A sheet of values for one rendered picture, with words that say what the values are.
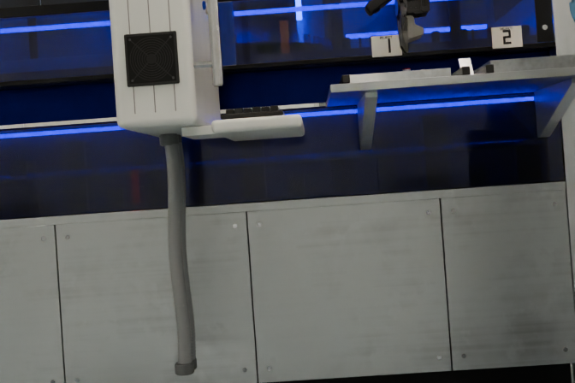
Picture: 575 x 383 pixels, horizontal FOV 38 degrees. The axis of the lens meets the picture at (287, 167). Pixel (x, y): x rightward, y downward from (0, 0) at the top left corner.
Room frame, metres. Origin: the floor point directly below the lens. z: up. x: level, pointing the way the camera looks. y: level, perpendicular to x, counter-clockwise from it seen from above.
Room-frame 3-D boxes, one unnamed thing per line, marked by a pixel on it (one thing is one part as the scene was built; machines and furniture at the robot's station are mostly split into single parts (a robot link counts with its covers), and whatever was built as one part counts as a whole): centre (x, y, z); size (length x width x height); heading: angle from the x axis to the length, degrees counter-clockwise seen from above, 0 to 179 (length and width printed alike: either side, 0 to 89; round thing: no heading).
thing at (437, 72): (2.30, -0.30, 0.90); 0.34 x 0.26 x 0.04; 179
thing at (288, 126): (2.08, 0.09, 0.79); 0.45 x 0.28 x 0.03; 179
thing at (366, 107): (2.22, -0.22, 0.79); 0.34 x 0.03 x 0.13; 179
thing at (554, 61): (2.20, -0.64, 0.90); 0.34 x 0.26 x 0.04; 179
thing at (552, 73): (2.23, -0.47, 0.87); 0.70 x 0.48 x 0.02; 89
